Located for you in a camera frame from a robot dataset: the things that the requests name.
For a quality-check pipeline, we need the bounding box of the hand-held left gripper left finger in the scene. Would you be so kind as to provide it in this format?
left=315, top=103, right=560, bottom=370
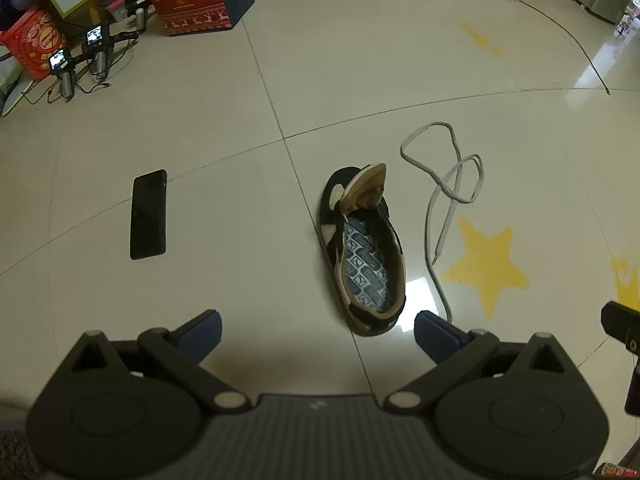
left=72, top=310, right=252, bottom=415

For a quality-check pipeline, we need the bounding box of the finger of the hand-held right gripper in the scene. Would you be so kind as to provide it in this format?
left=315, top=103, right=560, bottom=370
left=601, top=301, right=640, bottom=357

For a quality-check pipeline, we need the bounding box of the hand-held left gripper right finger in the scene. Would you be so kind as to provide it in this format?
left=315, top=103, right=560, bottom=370
left=382, top=310, right=571, bottom=413

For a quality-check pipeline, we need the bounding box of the black and beige shoe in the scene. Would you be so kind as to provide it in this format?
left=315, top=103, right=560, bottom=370
left=316, top=162, right=407, bottom=337

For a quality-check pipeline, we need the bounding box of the grey shoelace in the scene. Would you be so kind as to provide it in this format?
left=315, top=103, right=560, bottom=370
left=400, top=121, right=485, bottom=322

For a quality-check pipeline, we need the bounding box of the black smartphone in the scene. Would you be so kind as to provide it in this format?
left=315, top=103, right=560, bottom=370
left=130, top=169, right=168, bottom=261

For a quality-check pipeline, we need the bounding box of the red snack box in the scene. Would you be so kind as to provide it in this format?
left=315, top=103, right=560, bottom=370
left=0, top=9, right=68, bottom=81

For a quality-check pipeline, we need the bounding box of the black floor cable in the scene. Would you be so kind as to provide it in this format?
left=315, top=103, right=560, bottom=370
left=435, top=0, right=612, bottom=96

